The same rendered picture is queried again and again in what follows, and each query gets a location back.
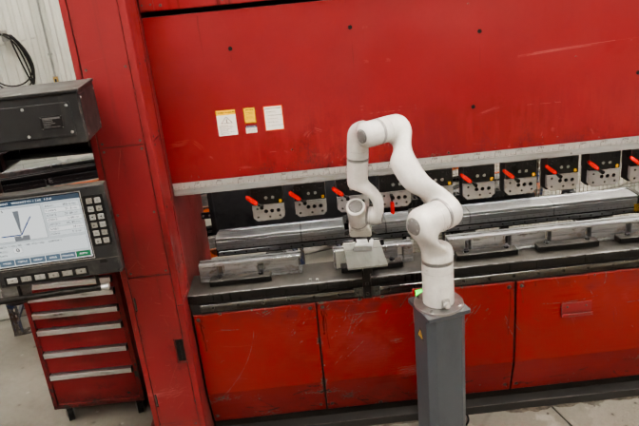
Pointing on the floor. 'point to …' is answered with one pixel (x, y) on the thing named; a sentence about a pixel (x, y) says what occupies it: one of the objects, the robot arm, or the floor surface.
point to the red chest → (87, 344)
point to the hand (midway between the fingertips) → (361, 238)
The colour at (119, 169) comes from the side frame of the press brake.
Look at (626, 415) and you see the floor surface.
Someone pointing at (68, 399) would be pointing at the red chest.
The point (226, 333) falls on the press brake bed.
